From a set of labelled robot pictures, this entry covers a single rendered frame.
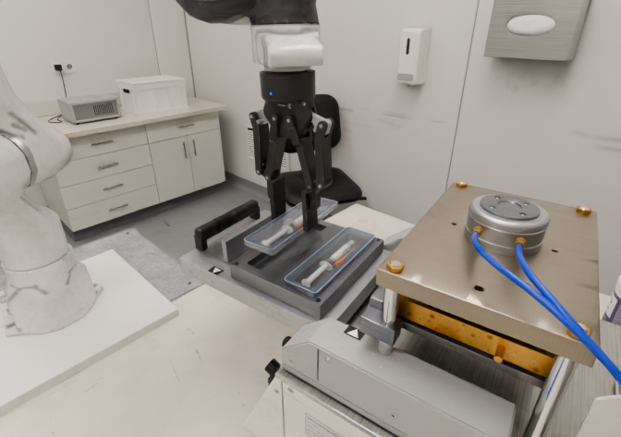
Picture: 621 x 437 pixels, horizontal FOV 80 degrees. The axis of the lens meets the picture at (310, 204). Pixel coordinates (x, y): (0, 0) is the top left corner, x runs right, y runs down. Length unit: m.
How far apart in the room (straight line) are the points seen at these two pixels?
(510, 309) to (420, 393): 0.13
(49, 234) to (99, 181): 1.98
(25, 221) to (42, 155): 0.12
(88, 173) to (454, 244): 2.54
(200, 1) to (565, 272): 0.49
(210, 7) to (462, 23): 1.59
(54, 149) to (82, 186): 1.95
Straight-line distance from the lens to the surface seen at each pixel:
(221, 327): 0.85
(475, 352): 0.43
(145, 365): 0.82
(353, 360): 0.44
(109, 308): 0.95
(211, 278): 0.63
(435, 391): 0.43
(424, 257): 0.40
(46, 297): 0.91
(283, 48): 0.45
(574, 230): 0.53
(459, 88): 1.99
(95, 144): 2.73
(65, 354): 0.88
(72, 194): 2.79
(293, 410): 0.55
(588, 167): 1.92
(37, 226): 0.84
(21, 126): 0.83
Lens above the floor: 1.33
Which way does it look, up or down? 26 degrees down
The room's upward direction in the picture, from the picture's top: straight up
